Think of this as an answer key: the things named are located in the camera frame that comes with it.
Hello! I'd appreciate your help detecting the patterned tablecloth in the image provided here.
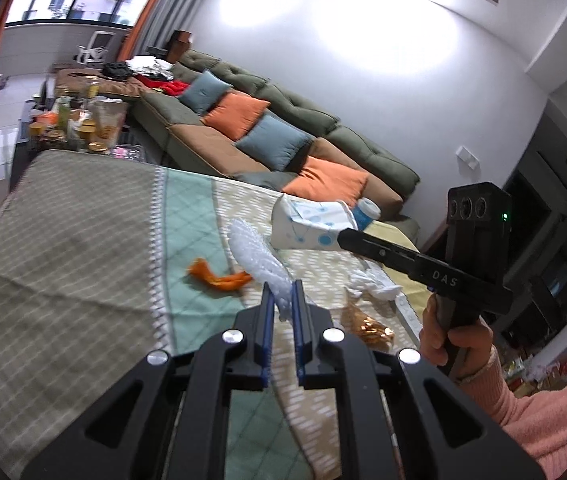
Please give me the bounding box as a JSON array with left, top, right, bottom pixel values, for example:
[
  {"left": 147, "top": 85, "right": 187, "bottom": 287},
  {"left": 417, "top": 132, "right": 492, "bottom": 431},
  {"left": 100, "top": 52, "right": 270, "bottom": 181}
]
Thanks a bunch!
[{"left": 0, "top": 151, "right": 373, "bottom": 479}]

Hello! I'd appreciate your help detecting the blue cushion far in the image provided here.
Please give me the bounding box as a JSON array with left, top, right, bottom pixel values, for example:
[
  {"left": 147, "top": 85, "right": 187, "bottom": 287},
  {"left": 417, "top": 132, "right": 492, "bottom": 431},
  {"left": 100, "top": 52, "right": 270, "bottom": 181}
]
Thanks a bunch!
[{"left": 178, "top": 70, "right": 232, "bottom": 115}]

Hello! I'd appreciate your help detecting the pile of clothes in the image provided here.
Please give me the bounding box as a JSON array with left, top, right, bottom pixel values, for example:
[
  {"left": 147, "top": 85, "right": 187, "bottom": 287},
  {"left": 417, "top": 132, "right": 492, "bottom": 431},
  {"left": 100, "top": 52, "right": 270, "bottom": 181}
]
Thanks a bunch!
[{"left": 100, "top": 55, "right": 190, "bottom": 96}]

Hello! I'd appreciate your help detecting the right orange grey curtain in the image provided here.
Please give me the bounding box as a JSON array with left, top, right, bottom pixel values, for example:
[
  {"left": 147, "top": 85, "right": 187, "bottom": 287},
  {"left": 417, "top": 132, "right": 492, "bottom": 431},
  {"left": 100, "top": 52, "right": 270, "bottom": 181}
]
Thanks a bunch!
[{"left": 117, "top": 0, "right": 203, "bottom": 61}]

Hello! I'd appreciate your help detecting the right hand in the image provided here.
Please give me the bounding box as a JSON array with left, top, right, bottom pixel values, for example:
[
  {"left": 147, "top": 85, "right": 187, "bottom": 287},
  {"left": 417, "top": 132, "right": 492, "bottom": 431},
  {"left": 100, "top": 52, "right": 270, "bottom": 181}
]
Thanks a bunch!
[{"left": 419, "top": 294, "right": 493, "bottom": 379}]

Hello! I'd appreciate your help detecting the cluttered coffee table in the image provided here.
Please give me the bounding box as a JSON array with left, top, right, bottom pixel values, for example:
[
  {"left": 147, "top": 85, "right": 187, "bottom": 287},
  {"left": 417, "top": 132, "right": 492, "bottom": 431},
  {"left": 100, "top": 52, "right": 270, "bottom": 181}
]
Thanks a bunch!
[{"left": 9, "top": 79, "right": 160, "bottom": 190}]

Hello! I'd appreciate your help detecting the orange cushion far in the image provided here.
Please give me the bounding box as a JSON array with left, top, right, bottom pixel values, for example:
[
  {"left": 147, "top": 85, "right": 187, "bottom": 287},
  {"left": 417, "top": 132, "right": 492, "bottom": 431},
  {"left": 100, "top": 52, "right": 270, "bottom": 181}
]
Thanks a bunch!
[{"left": 202, "top": 91, "right": 270, "bottom": 141}]

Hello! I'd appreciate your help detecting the white office chair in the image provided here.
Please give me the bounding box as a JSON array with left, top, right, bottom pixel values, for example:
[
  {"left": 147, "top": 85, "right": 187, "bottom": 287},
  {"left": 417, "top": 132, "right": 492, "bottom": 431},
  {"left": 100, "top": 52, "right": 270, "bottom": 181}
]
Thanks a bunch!
[{"left": 74, "top": 30, "right": 114, "bottom": 65}]

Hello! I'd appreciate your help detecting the blue cushion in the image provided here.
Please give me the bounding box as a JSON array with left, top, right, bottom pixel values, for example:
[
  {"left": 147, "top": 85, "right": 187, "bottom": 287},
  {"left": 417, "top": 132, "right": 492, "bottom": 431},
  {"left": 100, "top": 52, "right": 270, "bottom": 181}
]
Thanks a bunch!
[
  {"left": 178, "top": 70, "right": 232, "bottom": 115},
  {"left": 234, "top": 113, "right": 314, "bottom": 171}
]

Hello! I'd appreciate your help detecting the orange cushion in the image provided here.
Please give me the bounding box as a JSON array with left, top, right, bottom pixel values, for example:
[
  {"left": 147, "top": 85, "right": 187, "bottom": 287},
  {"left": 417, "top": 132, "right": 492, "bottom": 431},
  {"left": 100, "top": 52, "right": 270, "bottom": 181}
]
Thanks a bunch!
[
  {"left": 282, "top": 156, "right": 369, "bottom": 207},
  {"left": 202, "top": 91, "right": 270, "bottom": 141}
]

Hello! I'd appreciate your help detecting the blue white paper cup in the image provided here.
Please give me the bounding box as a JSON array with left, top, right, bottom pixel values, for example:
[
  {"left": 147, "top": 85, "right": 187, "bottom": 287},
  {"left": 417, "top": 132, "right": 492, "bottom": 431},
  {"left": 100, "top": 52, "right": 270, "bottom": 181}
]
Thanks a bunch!
[{"left": 352, "top": 197, "right": 381, "bottom": 231}]

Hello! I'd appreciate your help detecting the gold foil snack bag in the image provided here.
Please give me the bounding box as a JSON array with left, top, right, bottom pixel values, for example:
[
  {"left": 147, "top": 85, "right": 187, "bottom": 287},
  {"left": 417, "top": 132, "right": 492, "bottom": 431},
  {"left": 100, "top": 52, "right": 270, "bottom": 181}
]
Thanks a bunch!
[{"left": 341, "top": 304, "right": 395, "bottom": 351}]

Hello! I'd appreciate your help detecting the green brown sectional sofa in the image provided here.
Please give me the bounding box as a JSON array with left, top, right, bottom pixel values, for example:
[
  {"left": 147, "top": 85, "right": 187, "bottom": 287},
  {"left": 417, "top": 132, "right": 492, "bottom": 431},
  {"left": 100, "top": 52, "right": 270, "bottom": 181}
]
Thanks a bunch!
[{"left": 56, "top": 51, "right": 420, "bottom": 240}]

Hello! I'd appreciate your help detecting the white foam net sheet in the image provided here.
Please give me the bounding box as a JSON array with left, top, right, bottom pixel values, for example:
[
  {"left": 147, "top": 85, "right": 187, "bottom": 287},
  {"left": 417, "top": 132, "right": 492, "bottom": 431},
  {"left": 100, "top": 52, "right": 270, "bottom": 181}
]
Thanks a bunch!
[{"left": 228, "top": 219, "right": 292, "bottom": 321}]

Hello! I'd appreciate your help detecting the white wall switch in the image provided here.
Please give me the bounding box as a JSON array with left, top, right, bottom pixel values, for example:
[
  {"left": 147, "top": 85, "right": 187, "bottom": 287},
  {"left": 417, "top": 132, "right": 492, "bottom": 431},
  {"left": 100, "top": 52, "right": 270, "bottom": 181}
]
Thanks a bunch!
[{"left": 456, "top": 145, "right": 480, "bottom": 171}]

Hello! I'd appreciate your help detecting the orange peel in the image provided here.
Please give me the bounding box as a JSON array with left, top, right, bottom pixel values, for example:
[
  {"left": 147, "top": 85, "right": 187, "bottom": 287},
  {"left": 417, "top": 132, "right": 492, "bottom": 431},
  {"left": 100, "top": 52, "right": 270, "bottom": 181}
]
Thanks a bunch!
[{"left": 187, "top": 258, "right": 253, "bottom": 292}]

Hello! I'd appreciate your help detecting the blue cushion near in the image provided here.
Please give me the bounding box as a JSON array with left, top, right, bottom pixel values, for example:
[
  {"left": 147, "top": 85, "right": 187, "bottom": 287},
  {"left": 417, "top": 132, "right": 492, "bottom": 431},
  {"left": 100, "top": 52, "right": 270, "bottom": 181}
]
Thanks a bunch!
[{"left": 234, "top": 113, "right": 314, "bottom": 171}]

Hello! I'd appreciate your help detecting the pink sleeve right forearm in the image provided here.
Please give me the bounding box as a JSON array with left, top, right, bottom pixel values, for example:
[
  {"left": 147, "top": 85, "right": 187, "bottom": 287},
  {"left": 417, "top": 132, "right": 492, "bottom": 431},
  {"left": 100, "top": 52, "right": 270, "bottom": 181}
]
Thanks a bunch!
[{"left": 459, "top": 350, "right": 567, "bottom": 479}]

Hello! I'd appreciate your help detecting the orange cushion near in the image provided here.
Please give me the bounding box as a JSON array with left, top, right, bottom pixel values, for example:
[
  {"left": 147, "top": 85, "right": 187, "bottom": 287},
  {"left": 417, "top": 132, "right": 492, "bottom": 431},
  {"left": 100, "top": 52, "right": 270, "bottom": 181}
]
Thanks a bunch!
[{"left": 282, "top": 156, "right": 369, "bottom": 207}]

